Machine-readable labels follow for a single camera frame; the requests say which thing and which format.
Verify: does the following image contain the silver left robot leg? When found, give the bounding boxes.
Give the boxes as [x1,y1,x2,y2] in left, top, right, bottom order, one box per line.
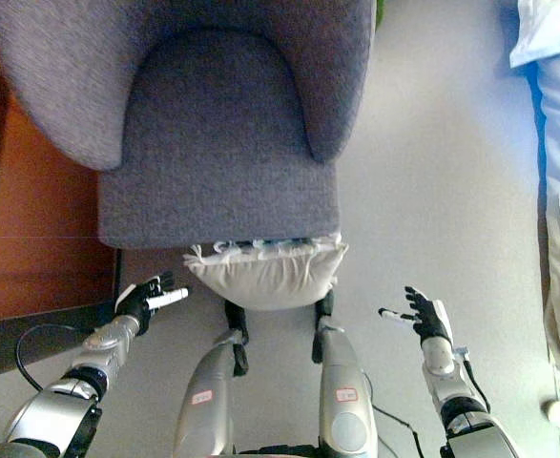
[173,301,251,458]

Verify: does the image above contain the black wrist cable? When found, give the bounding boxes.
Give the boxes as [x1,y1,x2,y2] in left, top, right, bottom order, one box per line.
[454,345,492,415]
[14,323,86,392]

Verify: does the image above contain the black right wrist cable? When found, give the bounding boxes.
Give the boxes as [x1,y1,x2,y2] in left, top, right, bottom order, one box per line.
[454,345,492,415]

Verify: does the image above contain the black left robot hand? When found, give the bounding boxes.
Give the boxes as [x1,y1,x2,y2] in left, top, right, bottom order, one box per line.
[114,271,190,334]

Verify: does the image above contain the black floor cable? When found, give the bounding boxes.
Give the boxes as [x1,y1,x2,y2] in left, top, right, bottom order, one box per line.
[364,371,426,458]

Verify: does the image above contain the light blue bed sheet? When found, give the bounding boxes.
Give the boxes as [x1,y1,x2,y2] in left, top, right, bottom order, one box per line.
[498,0,560,197]

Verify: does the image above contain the brown wooden cabinet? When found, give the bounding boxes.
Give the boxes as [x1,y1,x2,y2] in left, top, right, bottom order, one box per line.
[0,13,123,383]

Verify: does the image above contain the white tasselled pillow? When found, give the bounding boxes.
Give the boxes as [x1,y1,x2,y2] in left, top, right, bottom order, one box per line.
[182,233,350,313]

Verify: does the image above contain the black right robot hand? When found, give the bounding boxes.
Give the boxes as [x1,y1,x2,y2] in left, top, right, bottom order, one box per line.
[378,285,453,350]

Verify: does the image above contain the grey fabric armchair sofa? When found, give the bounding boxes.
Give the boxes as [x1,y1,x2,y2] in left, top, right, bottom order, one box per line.
[0,0,380,251]

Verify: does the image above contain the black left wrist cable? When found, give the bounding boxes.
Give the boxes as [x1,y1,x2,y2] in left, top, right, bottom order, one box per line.
[14,323,86,392]

